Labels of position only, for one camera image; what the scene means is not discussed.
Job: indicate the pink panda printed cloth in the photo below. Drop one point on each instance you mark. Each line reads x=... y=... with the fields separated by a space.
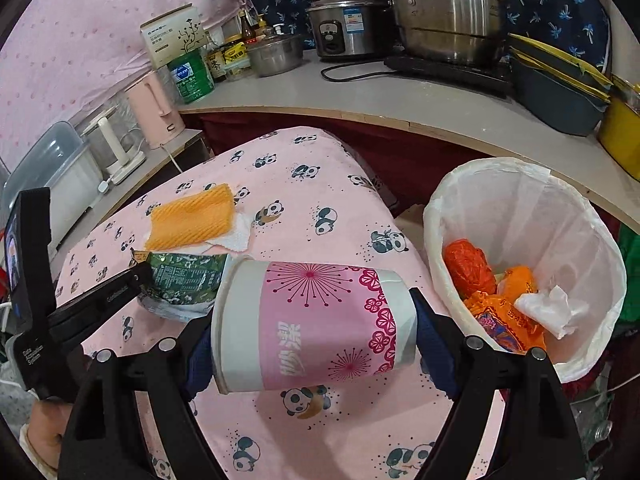
x=300 y=185

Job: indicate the green cloth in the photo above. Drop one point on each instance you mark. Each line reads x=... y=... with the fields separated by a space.
x=629 y=285

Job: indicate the small steel pot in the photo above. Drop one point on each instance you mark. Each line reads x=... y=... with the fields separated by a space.
x=275 y=55

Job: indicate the pink paper cup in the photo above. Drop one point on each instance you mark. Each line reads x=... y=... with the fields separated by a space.
x=310 y=325

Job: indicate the person's left hand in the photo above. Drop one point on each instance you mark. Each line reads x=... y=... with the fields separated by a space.
x=47 y=435

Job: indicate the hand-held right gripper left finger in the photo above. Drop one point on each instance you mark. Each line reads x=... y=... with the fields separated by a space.
x=197 y=375

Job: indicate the pink dotted curtain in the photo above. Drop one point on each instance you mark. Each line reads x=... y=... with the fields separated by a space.
x=75 y=25

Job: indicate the green silver snack wrapper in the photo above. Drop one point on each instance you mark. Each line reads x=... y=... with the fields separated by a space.
x=185 y=280

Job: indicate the pink electric kettle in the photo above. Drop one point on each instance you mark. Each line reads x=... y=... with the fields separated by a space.
x=152 y=110

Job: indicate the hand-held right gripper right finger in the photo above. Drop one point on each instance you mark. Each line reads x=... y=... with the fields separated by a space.
x=431 y=342

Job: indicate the red plastic bag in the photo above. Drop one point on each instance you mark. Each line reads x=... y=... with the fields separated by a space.
x=467 y=265

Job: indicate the white container with clear lid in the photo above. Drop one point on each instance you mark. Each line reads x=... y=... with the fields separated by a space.
x=60 y=185

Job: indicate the white cardboard box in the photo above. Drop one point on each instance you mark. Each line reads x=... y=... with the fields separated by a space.
x=170 y=35

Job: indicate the trash bin with white liner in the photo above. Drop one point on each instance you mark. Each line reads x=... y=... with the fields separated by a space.
x=550 y=210

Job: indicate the brown bottle with red cap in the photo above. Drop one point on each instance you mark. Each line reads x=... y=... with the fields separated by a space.
x=248 y=27

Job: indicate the red cloth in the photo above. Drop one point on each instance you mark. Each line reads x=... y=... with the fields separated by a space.
x=585 y=387

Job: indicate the small orange foam net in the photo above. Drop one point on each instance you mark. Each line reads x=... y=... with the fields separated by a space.
x=192 y=215

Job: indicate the maroon counter skirt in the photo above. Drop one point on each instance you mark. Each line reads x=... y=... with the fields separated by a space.
x=390 y=155

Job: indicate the stack of grey yellow basins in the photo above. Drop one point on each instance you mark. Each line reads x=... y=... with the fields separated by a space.
x=555 y=100

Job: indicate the black induction cooker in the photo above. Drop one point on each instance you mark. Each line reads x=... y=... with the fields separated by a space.
x=450 y=77

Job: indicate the large steel steamer pot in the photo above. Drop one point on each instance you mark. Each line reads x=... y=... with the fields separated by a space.
x=450 y=15

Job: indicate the white glass kettle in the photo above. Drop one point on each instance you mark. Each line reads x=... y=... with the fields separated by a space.
x=112 y=145

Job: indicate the orange bag with red characters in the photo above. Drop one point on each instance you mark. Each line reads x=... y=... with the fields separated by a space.
x=520 y=280

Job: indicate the white plug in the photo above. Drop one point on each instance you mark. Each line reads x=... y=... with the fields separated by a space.
x=104 y=186

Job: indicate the steel rice cooker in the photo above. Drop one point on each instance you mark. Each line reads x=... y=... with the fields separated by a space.
x=345 y=25

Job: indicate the white tissue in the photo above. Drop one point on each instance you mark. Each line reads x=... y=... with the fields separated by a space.
x=235 y=237

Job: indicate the orange bag with blue print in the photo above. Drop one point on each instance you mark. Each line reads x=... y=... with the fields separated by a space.
x=505 y=327

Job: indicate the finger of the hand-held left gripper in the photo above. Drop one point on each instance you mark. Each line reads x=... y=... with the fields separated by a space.
x=107 y=295

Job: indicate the dark sauce bottle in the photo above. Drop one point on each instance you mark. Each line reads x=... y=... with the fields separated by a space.
x=216 y=65

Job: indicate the green tin can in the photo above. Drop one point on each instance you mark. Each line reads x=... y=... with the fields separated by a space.
x=190 y=80

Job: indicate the white paper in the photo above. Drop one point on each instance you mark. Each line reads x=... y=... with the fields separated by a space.
x=545 y=310

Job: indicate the yellow bucket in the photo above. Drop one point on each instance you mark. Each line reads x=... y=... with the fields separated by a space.
x=620 y=135

